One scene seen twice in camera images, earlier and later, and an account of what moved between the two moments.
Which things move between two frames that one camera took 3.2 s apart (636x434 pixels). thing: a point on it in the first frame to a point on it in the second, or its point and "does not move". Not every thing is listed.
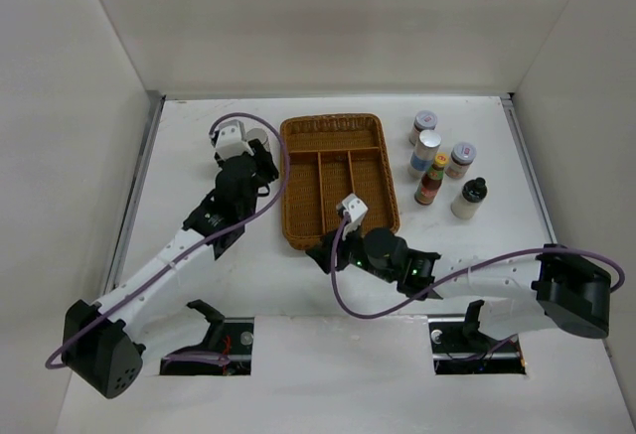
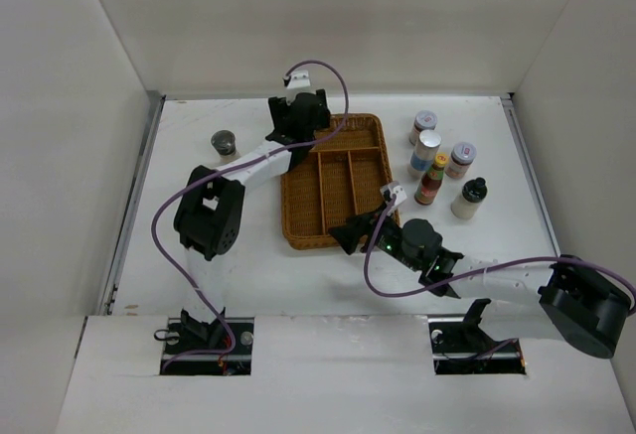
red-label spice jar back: (423, 120) does not move
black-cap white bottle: (465, 205) does not move
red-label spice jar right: (461, 156) does not move
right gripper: (323, 253) to (350, 234)
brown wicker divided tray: (325, 160) does not move
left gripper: (263, 159) to (281, 109)
